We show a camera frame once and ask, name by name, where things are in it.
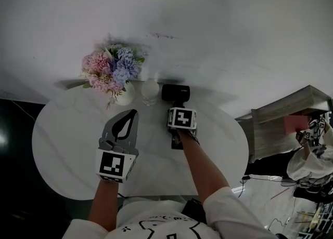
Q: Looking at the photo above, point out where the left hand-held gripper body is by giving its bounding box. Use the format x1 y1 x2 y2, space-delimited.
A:
95 139 139 183

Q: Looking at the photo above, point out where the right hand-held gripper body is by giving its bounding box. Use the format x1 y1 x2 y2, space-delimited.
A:
166 106 198 130

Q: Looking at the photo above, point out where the black hair dryer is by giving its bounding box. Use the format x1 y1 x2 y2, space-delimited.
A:
161 84 191 150

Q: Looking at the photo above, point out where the white round table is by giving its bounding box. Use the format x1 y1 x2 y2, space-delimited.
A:
31 81 250 201

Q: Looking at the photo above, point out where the person's left forearm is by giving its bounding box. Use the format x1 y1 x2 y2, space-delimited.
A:
87 179 123 232

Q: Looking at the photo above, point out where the person's right forearm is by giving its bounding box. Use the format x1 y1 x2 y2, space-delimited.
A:
176 128 231 204

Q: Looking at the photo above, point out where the white vase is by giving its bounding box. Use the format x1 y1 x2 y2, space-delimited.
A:
114 81 136 107

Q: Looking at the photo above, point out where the clear glass jar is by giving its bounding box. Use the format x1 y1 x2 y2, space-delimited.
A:
141 79 160 107

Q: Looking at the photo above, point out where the pink and blue flower bouquet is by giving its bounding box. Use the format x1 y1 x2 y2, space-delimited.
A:
79 34 150 110

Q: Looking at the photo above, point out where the person's white printed shirt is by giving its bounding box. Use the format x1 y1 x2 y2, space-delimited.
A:
62 187 276 239

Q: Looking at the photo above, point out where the grey wooden shelf cabinet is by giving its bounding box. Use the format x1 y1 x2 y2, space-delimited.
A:
235 85 333 161

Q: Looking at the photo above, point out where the black waist pouch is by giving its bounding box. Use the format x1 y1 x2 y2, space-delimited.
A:
182 198 208 224

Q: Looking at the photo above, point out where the red storage box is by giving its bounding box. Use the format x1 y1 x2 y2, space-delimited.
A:
283 114 312 134

